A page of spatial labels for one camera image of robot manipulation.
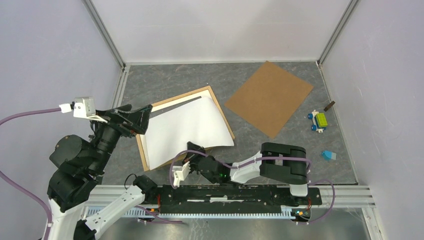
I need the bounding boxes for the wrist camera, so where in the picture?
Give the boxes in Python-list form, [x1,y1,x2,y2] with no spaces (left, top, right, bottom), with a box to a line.
[59,96,108,123]
[171,161,191,189]

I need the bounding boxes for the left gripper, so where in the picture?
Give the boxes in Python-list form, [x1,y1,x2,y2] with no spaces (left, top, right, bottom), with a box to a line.
[91,102,154,172]

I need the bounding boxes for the sunflower photo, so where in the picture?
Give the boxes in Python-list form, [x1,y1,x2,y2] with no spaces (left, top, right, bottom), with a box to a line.
[145,97,234,170]

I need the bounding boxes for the toy car with green block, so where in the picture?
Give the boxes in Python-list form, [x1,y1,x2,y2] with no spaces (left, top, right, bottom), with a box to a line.
[307,110,328,134]

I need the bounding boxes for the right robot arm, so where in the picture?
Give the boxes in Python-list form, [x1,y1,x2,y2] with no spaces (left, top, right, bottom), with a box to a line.
[182,142,312,204]

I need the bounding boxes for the blue toy block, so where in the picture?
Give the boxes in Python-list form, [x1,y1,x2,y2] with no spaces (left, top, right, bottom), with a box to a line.
[321,150,337,161]

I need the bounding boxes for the wooden picture frame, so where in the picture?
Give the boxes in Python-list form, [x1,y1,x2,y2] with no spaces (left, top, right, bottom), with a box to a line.
[136,86,235,171]

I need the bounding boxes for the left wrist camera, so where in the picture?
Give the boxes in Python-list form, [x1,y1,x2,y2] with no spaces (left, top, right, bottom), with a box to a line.
[59,96,108,123]

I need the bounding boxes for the brown backing board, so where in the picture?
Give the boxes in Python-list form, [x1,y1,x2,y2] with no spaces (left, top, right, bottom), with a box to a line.
[224,61,314,139]

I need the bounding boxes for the small brown block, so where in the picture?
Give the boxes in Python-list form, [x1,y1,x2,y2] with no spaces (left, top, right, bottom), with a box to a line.
[323,101,335,112]

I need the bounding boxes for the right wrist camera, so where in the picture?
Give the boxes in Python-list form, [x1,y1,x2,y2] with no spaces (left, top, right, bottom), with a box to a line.
[171,161,191,189]

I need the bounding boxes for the blue white cable duct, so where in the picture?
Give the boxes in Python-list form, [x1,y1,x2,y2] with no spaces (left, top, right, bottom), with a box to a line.
[122,207,295,220]

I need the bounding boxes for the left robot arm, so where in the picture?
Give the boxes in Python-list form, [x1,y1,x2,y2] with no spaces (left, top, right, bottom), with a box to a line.
[45,100,157,240]

